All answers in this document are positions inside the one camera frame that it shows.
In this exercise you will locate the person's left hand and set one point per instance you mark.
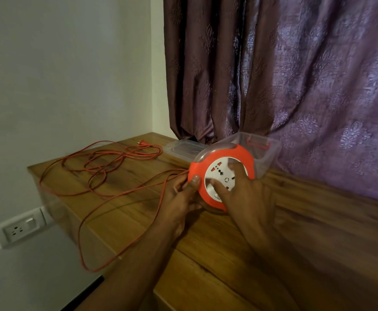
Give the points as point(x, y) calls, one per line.
point(177, 210)

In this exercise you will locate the person's right hand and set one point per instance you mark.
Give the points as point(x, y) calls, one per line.
point(250, 207)

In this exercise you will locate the orange extension cord reel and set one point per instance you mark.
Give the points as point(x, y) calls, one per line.
point(198, 168)

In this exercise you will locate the clear plastic storage box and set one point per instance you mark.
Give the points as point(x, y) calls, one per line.
point(267, 158)

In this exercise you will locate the person's left forearm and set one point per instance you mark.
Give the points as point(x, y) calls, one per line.
point(130, 275)

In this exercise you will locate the clear plastic box lid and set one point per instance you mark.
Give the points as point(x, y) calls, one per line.
point(182, 148)

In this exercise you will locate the purple patterned curtain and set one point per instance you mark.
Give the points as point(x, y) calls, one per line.
point(305, 77)

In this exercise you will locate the white wall socket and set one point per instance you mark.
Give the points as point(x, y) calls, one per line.
point(17, 229)

